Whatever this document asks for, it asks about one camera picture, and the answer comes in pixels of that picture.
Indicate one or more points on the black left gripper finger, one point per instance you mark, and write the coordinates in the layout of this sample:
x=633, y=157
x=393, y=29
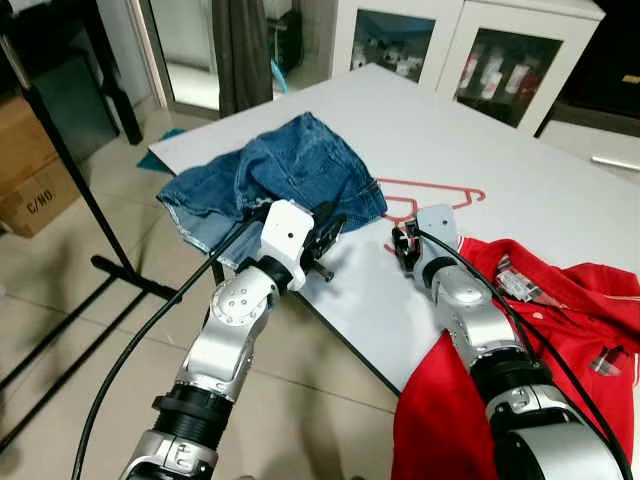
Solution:
x=328, y=217
x=338, y=230

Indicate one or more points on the blue denim skirt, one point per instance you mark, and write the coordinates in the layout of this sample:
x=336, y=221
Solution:
x=290, y=165

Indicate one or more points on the red plastic hanger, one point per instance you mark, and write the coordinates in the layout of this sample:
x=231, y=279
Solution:
x=430, y=184

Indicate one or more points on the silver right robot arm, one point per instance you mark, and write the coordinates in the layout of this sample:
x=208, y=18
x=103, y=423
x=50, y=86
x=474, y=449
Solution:
x=470, y=310

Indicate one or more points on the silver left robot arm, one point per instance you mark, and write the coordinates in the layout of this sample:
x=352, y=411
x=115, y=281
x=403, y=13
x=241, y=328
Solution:
x=225, y=330

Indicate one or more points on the grey curtain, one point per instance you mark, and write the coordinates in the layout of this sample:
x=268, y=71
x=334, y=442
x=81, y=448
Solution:
x=240, y=50

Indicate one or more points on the red polo shirt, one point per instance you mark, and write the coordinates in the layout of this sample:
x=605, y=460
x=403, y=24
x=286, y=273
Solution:
x=590, y=300

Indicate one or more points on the glass sliding door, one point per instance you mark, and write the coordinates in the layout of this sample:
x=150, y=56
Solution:
x=185, y=50

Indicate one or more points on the white drawer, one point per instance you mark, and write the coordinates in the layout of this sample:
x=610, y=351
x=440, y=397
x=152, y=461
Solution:
x=600, y=140

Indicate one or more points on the white glass-door cabinet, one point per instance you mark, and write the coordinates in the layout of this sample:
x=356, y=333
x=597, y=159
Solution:
x=450, y=15

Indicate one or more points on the black glossy table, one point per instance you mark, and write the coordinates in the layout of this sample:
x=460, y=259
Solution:
x=110, y=80

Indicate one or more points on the black speaker box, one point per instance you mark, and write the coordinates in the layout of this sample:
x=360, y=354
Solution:
x=600, y=50

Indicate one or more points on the brown cardboard box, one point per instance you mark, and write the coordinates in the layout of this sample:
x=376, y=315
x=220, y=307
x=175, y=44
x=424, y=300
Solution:
x=35, y=170

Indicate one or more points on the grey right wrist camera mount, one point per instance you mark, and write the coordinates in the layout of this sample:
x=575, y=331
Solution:
x=438, y=225

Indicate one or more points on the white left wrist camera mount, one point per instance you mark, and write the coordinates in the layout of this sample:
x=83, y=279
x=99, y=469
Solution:
x=285, y=235

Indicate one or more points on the black clothes rack frame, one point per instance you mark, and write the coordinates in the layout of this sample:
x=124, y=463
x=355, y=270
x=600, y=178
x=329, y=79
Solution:
x=135, y=275

